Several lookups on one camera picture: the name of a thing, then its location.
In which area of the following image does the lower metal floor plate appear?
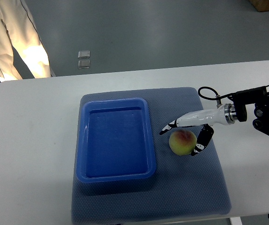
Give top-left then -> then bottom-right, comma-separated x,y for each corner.
78,59 -> 91,69

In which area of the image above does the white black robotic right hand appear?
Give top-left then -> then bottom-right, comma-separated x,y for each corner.
159,104 -> 229,156

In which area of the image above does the brown cardboard box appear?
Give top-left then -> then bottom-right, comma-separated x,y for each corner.
249,0 -> 269,12

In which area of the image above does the white table leg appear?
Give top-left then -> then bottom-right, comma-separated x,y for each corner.
230,217 -> 242,225

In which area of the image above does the metal floor plate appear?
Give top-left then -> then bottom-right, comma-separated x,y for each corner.
78,59 -> 91,69
78,50 -> 90,59

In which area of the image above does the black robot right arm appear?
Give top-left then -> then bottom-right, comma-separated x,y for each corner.
227,86 -> 269,136

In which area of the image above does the yellow red peach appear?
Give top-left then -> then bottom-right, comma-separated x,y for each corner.
169,129 -> 197,156

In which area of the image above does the grey blue textured mat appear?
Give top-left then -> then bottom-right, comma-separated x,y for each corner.
71,87 -> 231,225

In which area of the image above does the blue plastic tray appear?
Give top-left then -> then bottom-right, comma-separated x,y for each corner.
76,98 -> 156,184

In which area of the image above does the person in beige trousers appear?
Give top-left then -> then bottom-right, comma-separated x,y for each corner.
0,0 -> 54,82

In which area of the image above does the upper metal floor plate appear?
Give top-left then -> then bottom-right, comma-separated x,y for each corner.
78,50 -> 90,59

